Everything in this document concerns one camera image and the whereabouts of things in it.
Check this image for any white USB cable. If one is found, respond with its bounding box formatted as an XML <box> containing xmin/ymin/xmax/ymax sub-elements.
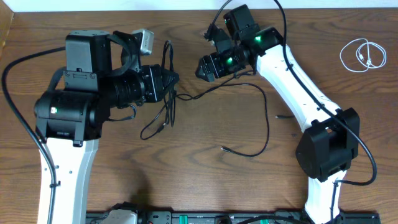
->
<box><xmin>339</xmin><ymin>38</ymin><xmax>387</xmax><ymax>73</ymax></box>

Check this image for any long black USB cable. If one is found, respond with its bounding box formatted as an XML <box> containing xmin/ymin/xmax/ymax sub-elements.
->
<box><xmin>139</xmin><ymin>39</ymin><xmax>249</xmax><ymax>141</ymax></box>

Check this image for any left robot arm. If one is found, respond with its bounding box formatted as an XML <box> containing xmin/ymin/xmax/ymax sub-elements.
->
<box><xmin>34</xmin><ymin>29</ymin><xmax>179</xmax><ymax>223</ymax></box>

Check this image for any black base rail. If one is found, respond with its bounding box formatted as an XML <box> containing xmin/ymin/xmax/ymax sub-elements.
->
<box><xmin>85</xmin><ymin>202</ymin><xmax>382</xmax><ymax>224</ymax></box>

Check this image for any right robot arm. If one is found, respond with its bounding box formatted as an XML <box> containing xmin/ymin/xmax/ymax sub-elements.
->
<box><xmin>195</xmin><ymin>4</ymin><xmax>360</xmax><ymax>223</ymax></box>

